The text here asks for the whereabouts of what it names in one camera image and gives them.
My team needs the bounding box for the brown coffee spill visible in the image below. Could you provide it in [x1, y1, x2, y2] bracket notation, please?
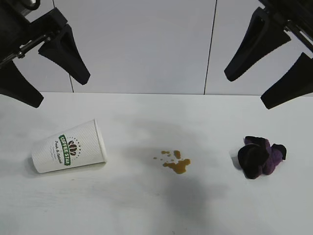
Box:
[153, 149, 191, 175]

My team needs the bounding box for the purple and black cloth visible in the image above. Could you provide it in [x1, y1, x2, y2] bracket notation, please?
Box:
[237, 136, 288, 180]

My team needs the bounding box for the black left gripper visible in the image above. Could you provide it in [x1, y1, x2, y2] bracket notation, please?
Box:
[0, 0, 91, 109]

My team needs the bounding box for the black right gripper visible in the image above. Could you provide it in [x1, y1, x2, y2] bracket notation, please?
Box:
[224, 0, 313, 110]

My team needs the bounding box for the white Coffee Star paper cup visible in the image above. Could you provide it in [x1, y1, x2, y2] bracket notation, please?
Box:
[31, 118, 108, 174]

